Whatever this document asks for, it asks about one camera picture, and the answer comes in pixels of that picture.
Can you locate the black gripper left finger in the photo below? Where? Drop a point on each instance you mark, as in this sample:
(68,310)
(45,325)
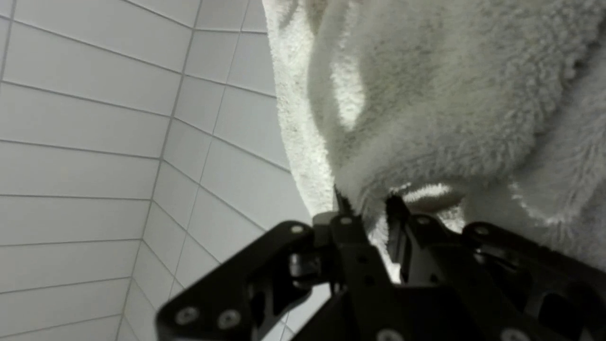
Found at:
(265,278)

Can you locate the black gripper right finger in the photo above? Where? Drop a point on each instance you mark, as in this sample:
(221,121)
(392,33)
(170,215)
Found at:
(503,266)

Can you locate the white terry towel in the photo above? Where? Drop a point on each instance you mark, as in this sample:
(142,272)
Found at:
(454,96)

